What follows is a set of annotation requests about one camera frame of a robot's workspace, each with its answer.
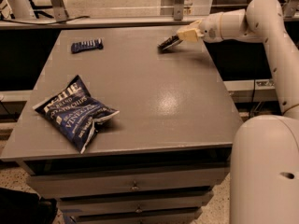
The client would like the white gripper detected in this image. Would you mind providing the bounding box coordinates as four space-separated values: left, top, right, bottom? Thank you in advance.
177 12 223 43

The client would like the black chocolate rxbar wrapper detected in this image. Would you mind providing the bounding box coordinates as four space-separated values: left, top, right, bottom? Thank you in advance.
158 35 182 51

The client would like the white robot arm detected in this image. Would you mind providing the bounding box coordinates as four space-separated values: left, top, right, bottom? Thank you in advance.
177 0 299 224

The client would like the blue rxbar wrapper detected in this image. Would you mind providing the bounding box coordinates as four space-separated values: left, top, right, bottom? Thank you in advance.
71 38 104 53

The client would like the blue potato chip bag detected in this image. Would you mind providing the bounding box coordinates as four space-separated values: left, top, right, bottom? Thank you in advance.
33 76 120 153

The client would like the grey drawer cabinet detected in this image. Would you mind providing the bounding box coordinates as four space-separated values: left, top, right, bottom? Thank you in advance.
0 25 245 224

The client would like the bottom grey drawer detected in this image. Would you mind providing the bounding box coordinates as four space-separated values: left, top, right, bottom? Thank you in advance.
76 207 202 224

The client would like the grey drawer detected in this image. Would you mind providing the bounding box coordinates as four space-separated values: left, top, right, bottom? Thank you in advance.
76 207 202 224
27 163 230 199
59 188 213 216

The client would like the top grey drawer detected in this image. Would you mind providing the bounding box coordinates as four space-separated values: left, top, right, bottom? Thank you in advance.
27 163 230 199

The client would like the middle grey drawer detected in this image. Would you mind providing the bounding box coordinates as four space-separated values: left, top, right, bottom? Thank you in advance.
59 188 213 216

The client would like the black object bottom left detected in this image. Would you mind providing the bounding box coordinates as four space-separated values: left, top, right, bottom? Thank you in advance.
0 188 58 224

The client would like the grey metal upright bracket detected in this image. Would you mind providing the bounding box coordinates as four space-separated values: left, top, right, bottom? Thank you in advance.
173 0 185 21

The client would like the black cable on rail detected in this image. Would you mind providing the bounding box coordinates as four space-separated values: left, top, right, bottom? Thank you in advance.
0 15 92 26

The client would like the grey metal rail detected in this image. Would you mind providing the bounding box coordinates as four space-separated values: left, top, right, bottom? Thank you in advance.
0 12 299 30

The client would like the grey slanted metal post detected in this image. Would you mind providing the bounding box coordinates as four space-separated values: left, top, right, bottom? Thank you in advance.
50 0 68 21

